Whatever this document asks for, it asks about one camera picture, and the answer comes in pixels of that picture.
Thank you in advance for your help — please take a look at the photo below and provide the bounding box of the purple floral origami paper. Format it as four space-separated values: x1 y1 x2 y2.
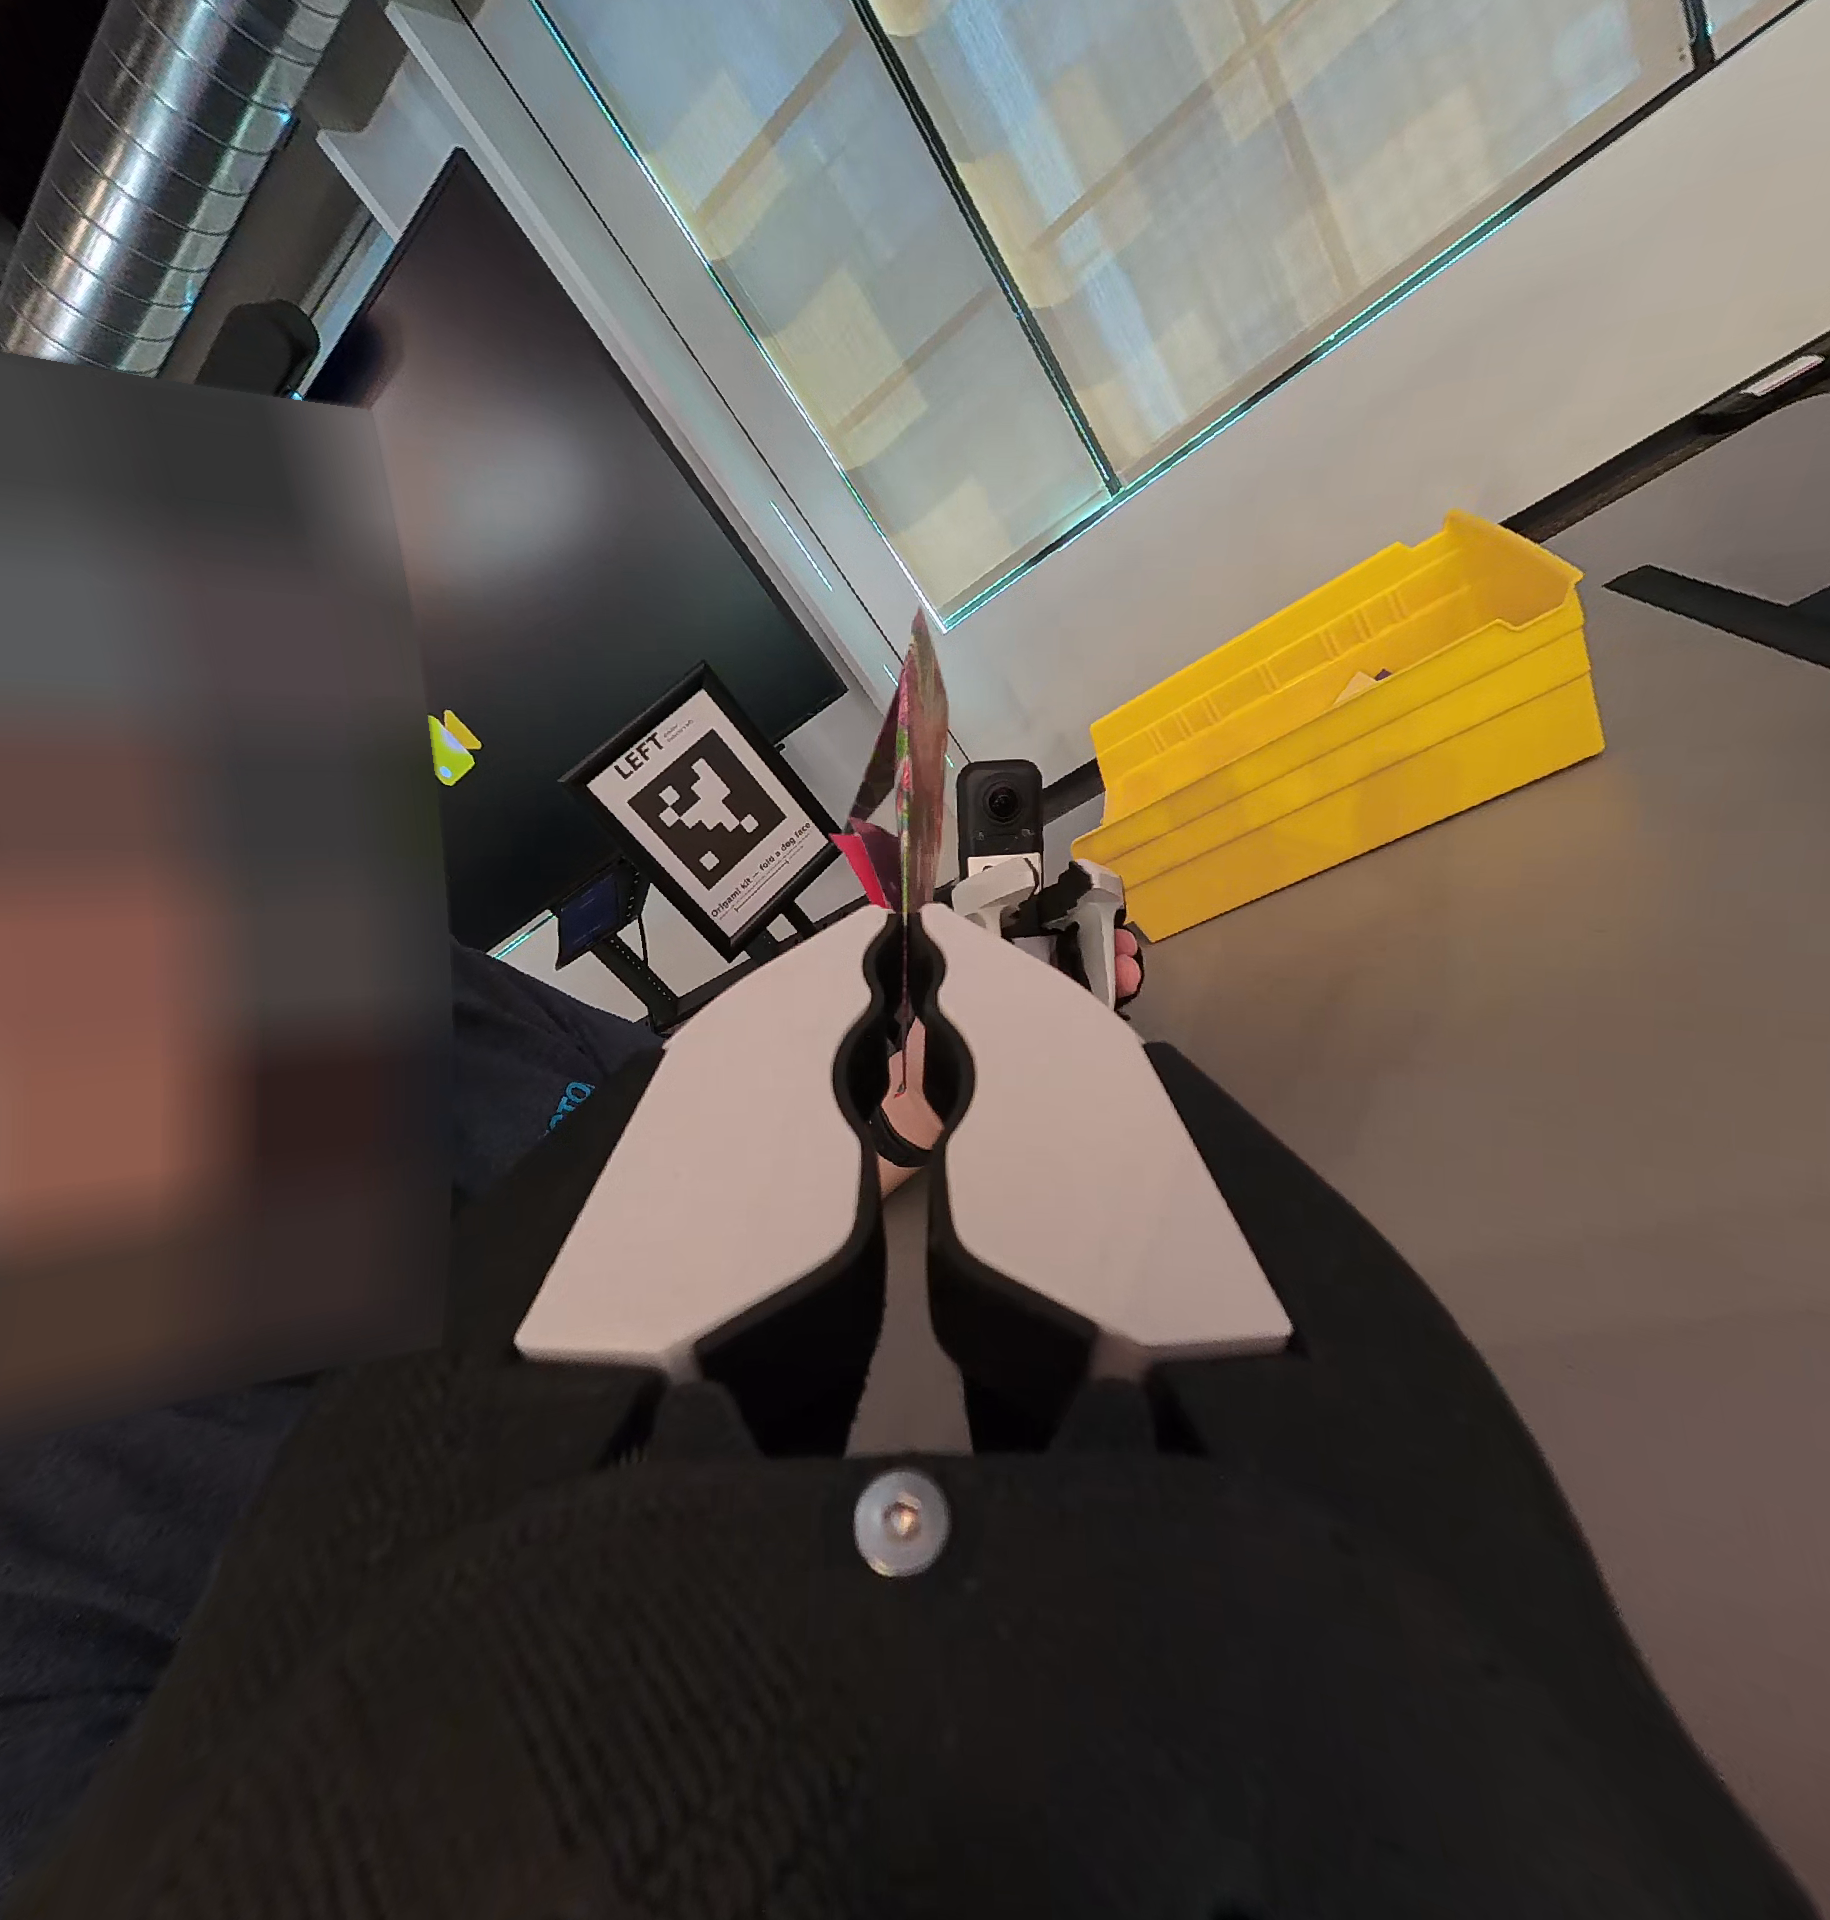
838 607 959 1113

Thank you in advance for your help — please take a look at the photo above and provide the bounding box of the large silver spiral duct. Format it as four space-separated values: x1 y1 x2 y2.
0 0 352 376

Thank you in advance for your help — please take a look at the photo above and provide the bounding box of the small device with blue screen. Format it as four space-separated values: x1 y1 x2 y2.
544 862 706 1037

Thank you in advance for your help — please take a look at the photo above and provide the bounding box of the glass window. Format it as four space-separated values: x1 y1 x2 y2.
531 0 1830 628

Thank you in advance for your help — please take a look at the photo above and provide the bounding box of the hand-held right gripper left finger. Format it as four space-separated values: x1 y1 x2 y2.
513 904 903 1454

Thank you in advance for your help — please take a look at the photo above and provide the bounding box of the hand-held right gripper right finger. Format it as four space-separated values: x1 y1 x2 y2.
914 901 1295 1454

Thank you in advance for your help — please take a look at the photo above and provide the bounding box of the person's left hand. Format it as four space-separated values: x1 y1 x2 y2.
872 918 1148 1202

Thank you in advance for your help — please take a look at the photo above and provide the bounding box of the large black monitor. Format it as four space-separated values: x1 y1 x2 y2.
297 147 849 961

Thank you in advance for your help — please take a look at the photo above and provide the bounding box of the dark table cable flap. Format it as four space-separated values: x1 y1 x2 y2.
1605 561 1830 677

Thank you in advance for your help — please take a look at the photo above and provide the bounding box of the yellow plastic bin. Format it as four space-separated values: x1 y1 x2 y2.
1069 512 1606 939

